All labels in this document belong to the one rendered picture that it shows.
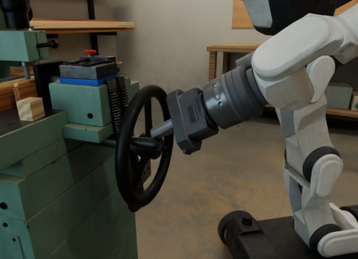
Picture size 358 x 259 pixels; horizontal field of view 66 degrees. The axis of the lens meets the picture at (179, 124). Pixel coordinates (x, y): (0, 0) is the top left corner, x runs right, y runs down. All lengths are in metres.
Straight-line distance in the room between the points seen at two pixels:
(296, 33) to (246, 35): 3.38
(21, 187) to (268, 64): 0.50
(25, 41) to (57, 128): 0.22
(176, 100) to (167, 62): 3.75
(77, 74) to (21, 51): 0.17
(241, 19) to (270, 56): 3.39
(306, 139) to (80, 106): 0.72
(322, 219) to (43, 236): 0.97
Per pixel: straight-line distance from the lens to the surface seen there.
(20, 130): 0.59
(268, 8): 0.84
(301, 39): 0.42
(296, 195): 1.25
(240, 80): 0.44
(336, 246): 1.30
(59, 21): 3.33
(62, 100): 0.67
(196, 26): 4.02
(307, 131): 1.00
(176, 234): 1.63
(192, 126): 0.47
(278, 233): 1.46
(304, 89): 0.47
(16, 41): 0.77
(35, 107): 0.63
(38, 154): 0.63
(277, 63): 0.41
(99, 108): 0.62
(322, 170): 1.04
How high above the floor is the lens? 1.08
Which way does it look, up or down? 20 degrees down
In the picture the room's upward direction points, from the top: straight up
